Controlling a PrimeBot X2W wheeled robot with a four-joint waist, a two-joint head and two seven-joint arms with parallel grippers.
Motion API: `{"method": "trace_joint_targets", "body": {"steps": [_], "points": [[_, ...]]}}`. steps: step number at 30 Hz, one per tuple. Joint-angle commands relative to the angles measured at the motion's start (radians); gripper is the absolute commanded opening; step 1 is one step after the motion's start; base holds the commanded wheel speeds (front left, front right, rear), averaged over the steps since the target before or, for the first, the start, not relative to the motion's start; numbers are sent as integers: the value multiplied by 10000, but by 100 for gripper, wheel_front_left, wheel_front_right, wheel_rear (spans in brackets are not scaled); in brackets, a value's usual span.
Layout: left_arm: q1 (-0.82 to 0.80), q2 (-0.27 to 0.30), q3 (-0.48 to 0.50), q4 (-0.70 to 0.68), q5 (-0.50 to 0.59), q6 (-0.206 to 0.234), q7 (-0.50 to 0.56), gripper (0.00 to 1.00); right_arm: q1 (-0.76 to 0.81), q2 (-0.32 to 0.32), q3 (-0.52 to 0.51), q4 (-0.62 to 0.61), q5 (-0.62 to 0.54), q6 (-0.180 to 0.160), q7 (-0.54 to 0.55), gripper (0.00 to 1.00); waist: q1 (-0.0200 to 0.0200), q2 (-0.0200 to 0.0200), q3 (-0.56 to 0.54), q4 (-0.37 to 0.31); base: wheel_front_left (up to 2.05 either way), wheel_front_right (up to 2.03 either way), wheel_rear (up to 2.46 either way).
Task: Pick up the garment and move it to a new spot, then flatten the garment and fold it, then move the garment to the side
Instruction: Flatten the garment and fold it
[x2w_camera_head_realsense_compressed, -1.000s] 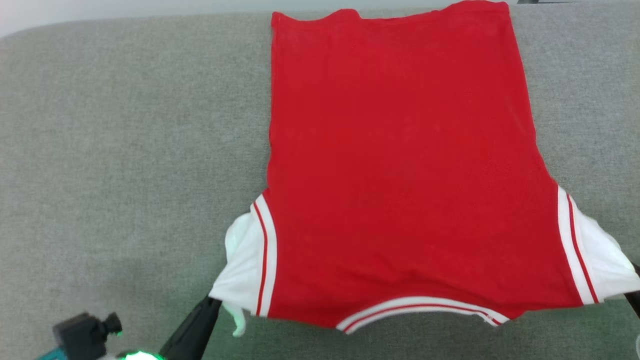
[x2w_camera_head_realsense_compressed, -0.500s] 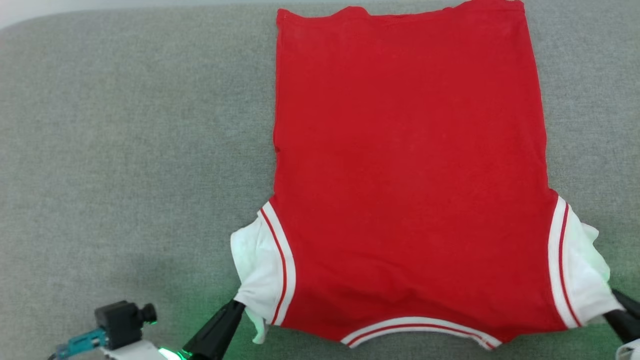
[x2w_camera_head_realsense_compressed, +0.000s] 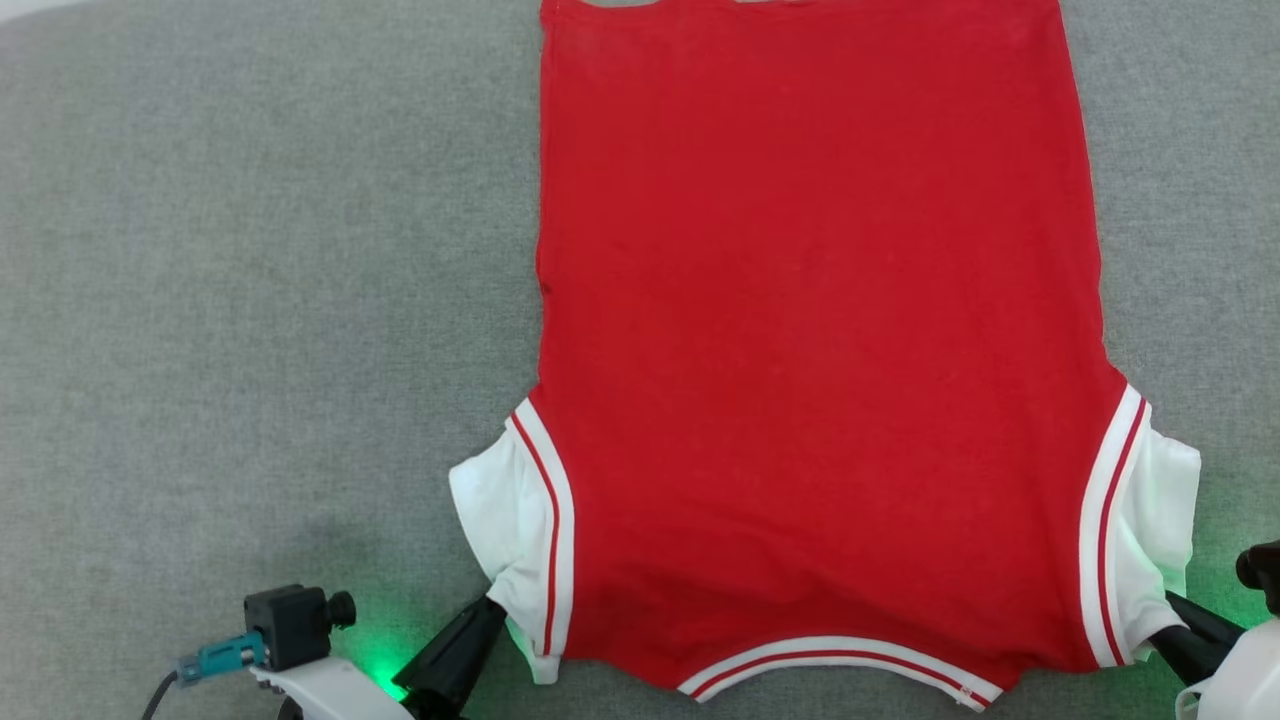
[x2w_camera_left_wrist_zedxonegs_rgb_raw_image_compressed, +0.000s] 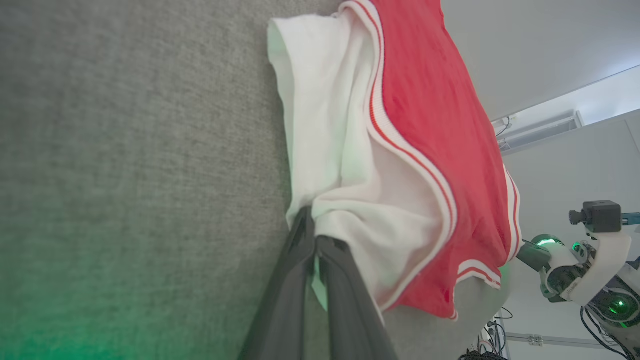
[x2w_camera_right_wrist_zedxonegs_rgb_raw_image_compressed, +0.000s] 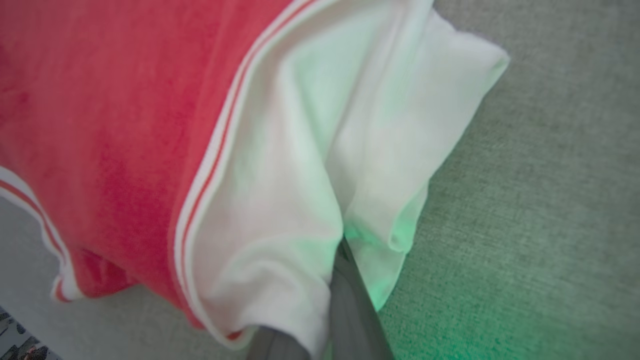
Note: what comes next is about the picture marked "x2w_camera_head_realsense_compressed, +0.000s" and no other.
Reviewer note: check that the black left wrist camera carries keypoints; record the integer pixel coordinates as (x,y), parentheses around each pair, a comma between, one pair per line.
(290,625)

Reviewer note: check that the red and white shirt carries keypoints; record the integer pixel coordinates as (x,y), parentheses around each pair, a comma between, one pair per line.
(820,350)

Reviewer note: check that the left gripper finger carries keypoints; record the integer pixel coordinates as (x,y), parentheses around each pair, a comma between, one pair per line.
(455,655)

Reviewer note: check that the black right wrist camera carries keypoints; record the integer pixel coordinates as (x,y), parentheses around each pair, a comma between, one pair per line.
(1262,575)

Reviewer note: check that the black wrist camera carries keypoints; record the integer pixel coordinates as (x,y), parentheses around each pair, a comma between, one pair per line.
(1262,575)
(290,625)

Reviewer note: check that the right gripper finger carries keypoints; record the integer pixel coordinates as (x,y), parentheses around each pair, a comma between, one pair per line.
(1195,640)

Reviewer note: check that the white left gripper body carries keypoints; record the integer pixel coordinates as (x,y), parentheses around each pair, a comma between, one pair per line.
(335,695)

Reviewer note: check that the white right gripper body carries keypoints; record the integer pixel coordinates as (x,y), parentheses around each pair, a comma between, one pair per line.
(1245,675)

